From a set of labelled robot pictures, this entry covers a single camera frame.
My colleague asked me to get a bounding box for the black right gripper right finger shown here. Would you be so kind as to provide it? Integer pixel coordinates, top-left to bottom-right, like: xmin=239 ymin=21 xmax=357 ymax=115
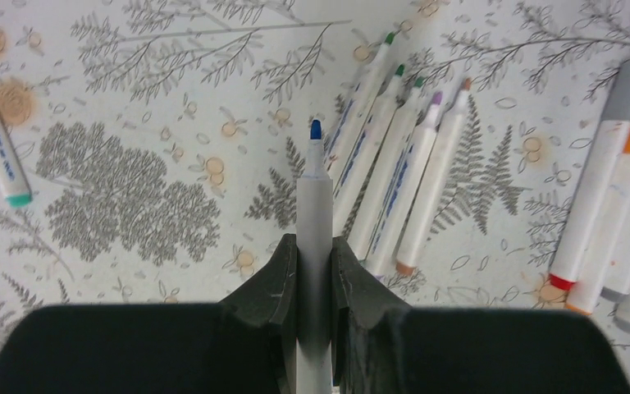
xmin=331 ymin=237 xmax=630 ymax=393

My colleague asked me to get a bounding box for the white pen teal cap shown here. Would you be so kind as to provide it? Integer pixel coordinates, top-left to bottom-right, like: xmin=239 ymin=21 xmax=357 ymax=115
xmin=348 ymin=77 xmax=425 ymax=260

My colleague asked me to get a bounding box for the white pen blue cap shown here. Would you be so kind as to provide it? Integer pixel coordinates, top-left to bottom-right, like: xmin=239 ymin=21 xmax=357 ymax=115
xmin=395 ymin=77 xmax=472 ymax=277

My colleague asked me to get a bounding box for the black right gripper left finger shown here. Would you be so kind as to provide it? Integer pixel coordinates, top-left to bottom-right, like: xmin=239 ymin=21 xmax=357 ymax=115
xmin=0 ymin=234 xmax=298 ymax=393

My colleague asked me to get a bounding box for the white pen dark green cap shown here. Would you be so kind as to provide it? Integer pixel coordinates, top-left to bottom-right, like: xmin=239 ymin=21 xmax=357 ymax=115
xmin=332 ymin=63 xmax=405 ymax=236

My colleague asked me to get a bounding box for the white pen grey cap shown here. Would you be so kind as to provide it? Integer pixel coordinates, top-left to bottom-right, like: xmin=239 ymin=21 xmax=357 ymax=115
xmin=549 ymin=60 xmax=630 ymax=291

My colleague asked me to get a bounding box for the white pen purple cap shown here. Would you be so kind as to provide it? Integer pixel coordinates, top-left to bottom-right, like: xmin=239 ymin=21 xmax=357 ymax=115
xmin=366 ymin=91 xmax=443 ymax=279

